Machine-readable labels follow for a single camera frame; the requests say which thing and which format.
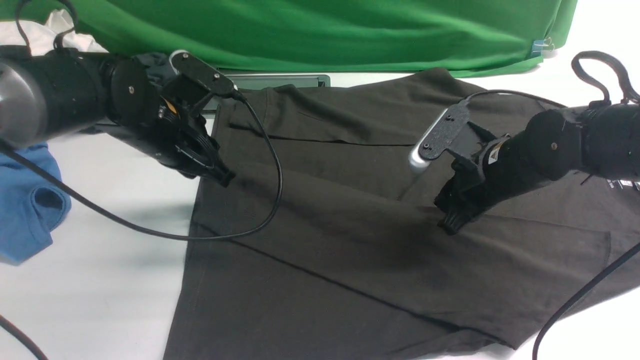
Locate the blue crumpled shirt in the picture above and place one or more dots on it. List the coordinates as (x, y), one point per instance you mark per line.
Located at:
(31, 208)

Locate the dark teal crumpled shirt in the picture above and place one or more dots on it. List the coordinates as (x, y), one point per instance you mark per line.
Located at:
(159, 71)

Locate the white crumpled cloth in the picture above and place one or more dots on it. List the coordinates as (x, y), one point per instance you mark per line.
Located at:
(41, 36)

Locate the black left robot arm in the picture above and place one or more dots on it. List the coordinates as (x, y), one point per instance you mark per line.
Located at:
(66, 91)

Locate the green backdrop cloth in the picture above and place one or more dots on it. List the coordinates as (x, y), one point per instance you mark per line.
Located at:
(469, 38)

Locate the dark gray long-sleeved shirt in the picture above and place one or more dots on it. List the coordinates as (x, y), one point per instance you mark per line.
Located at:
(354, 267)

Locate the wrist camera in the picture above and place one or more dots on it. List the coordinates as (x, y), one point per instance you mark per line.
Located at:
(204, 75)
(440, 136)

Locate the blue binder clip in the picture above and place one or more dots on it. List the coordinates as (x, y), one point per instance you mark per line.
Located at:
(541, 46)

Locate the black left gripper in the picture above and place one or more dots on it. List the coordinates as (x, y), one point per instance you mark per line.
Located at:
(161, 125)

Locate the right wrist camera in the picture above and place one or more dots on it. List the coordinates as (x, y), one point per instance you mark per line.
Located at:
(440, 136)

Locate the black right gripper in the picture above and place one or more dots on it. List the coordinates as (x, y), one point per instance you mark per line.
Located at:
(487, 170)

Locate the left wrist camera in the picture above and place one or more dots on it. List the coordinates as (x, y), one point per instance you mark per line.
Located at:
(204, 75)

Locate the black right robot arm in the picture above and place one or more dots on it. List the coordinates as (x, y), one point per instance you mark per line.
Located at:
(600, 141)

